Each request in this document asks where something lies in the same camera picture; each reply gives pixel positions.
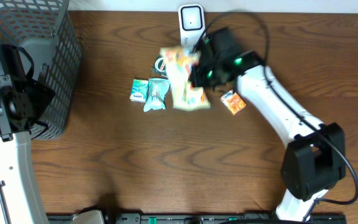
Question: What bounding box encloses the teal snack packet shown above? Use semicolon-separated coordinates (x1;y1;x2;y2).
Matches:
144;78;170;112

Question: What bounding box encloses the round tape packet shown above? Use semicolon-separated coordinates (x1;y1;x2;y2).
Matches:
152;55;167;77

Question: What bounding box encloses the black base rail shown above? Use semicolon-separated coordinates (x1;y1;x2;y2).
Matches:
47;212;347;224

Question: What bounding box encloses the white barcode scanner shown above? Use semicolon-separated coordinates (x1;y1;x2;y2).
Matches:
178;4;206;47

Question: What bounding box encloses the teal Kleenex tissue pack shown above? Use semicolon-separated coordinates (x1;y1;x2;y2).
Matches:
129;79;149;103

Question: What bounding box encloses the large white snack bag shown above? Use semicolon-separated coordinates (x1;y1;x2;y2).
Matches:
160;46;211;111

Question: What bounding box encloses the dark grey mesh basket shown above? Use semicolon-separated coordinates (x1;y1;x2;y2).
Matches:
0;0;82;139

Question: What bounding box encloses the orange Kleenex tissue pack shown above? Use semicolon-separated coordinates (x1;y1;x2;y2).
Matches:
220;90;246;116

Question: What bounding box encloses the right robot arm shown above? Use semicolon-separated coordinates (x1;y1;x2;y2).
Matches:
190;28;346;222

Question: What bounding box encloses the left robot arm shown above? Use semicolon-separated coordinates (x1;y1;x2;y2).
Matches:
0;44;55;223

